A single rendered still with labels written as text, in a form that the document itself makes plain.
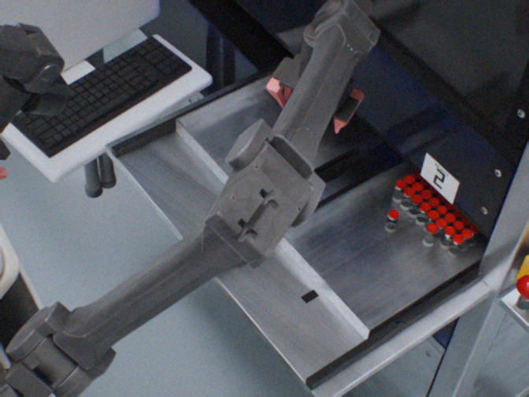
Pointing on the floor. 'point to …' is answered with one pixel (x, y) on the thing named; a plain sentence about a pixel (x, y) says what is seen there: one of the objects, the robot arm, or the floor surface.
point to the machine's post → (520, 209)
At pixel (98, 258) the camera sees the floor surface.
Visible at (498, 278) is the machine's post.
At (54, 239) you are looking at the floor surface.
